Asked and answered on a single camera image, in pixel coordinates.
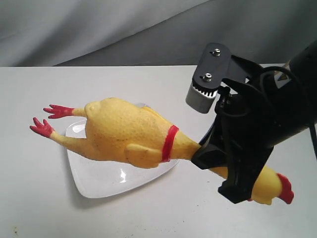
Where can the white square plate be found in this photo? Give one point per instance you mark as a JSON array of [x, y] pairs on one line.
[[101, 179]]

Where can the yellow rubber chicken toy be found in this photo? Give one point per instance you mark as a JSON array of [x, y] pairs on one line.
[[119, 131]]

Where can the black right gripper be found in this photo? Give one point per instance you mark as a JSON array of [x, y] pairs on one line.
[[237, 129]]

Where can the grey backdrop cloth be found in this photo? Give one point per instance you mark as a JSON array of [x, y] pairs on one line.
[[151, 32]]

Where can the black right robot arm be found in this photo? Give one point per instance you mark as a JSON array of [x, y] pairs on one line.
[[291, 91]]

